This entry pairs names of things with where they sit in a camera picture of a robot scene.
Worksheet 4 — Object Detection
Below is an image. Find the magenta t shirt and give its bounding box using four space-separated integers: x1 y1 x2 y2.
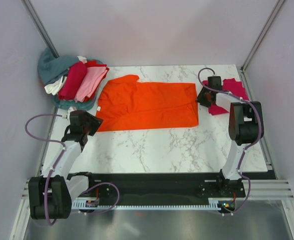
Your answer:
208 78 249 116

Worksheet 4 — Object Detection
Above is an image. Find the orange t shirt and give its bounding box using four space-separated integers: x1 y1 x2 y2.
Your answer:
96 74 199 132

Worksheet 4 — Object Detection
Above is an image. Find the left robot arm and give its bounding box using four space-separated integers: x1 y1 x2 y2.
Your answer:
28 110 103 226

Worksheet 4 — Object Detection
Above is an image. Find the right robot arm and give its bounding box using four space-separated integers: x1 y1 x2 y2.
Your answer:
197 76 263 197

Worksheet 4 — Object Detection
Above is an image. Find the teal laundry basket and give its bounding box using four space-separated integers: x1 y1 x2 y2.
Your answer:
51 70 109 110

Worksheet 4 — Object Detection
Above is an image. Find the pink t shirt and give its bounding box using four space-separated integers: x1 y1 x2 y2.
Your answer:
75 66 108 102

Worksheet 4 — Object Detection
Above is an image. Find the crimson t shirt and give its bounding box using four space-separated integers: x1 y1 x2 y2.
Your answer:
58 61 87 101

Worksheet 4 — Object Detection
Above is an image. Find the grey-teal t shirt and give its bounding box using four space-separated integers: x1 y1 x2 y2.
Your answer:
37 47 79 86

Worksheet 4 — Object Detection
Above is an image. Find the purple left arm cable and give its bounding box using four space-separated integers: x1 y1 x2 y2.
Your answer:
25 113 120 227

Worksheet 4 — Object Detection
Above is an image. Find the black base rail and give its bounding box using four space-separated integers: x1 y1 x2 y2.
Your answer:
38 171 279 207

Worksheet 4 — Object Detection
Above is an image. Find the left aluminium frame post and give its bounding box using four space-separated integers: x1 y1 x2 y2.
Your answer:
21 0 59 57

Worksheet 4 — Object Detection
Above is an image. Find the aluminium frame post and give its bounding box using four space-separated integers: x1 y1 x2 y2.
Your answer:
21 0 59 57
239 0 286 74

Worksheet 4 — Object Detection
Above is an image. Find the white slotted cable duct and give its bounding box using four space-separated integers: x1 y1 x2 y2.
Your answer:
71 198 221 211

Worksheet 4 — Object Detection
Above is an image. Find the right aluminium frame post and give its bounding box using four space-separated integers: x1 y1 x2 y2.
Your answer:
239 0 286 74

